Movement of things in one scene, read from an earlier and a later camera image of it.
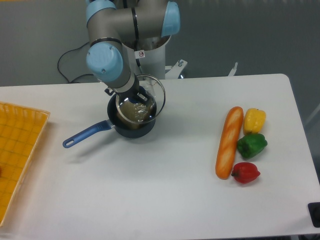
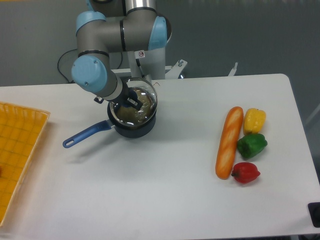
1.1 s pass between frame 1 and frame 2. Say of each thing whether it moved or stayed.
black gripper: moved
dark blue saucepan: stayed
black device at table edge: stayed
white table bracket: stayed
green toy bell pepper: stayed
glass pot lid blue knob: moved
